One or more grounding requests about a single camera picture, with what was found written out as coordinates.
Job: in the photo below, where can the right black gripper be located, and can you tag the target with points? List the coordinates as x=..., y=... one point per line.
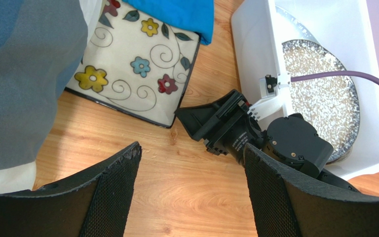
x=225, y=124

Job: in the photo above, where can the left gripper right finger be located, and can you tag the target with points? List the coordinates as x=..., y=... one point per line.
x=288, y=203

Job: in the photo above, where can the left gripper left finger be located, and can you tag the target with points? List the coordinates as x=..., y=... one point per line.
x=94, y=202

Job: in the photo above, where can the floral square plate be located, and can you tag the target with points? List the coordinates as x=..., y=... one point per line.
x=136, y=64

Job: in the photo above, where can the speckled round ceramic plate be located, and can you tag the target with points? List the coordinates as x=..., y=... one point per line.
x=330, y=104

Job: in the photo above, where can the large white oval plate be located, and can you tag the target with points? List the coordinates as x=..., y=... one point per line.
x=290, y=28

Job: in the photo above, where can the white plastic bin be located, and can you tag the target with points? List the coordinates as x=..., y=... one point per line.
x=341, y=26

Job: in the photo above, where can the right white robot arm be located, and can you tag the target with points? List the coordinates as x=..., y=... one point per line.
x=295, y=142

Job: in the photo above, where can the folded blue cloth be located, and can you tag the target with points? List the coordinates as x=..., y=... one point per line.
x=191, y=15

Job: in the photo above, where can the blue and cream pillow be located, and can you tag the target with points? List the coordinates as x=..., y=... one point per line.
x=42, y=43

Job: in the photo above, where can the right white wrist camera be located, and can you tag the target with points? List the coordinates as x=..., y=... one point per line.
x=277, y=97

